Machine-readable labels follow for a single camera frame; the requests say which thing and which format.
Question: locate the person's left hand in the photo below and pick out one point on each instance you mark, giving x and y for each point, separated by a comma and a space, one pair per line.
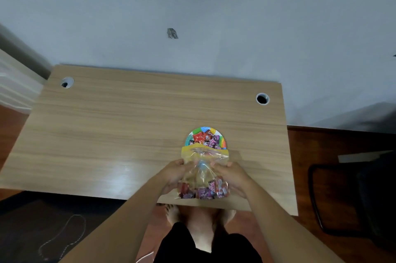
169, 176

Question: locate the person's right hand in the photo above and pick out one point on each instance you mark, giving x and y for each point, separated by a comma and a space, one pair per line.
236, 177

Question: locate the person's left fingers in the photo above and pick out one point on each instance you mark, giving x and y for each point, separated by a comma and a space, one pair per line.
181, 165

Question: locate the person's right fingers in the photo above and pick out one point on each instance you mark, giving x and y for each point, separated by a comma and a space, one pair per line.
220, 167

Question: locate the clear zip bag yellow top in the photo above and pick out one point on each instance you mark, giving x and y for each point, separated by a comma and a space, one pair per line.
204, 160

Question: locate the person's left forearm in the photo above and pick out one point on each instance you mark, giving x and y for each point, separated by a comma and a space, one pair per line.
123, 225

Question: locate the person's right forearm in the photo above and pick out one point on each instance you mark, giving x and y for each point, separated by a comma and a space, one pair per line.
278, 228

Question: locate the pile of wrapped candies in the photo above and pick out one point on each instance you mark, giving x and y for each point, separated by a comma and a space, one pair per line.
204, 192

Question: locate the heap of wrapped sweets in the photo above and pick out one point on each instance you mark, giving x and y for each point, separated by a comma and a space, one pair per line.
207, 139

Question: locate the colourful paper plate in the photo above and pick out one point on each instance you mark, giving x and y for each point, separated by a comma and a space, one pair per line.
192, 136

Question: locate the person's left leg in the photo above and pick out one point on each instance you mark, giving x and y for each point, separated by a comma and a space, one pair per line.
173, 214

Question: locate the person's leg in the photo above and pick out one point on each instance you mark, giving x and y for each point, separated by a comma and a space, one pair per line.
173, 214
224, 216

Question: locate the person's right leg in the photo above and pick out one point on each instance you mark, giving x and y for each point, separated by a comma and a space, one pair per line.
224, 216

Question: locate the black shorts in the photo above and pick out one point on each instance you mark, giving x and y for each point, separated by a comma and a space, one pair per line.
185, 247

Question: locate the dark floor mat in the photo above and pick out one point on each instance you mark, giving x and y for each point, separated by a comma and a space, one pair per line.
46, 225

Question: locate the black chair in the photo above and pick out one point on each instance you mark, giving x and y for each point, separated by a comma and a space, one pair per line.
365, 198

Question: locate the white skirting board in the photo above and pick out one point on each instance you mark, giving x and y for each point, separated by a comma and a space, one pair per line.
17, 83

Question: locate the grey wall tape scrap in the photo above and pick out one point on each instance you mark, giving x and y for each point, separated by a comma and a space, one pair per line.
172, 33

